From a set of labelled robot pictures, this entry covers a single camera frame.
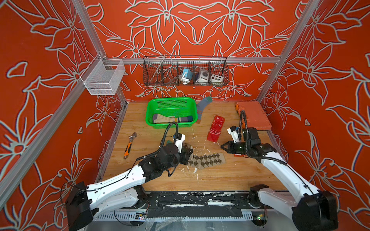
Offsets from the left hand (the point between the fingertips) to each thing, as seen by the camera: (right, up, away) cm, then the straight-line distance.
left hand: (193, 150), depth 72 cm
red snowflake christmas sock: (+18, +8, +29) cm, 35 cm away
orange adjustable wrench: (-42, -3, +20) cm, 47 cm away
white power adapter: (+8, +43, +18) cm, 47 cm away
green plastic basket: (-23, +21, +43) cm, 53 cm away
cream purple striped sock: (-23, +16, +35) cm, 45 cm away
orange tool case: (+49, +18, +32) cm, 61 cm away
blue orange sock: (+9, +26, +48) cm, 55 cm away
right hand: (+15, 0, +7) cm, 16 cm away
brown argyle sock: (+8, -10, +14) cm, 19 cm away
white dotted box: (+17, +43, +22) cm, 51 cm away
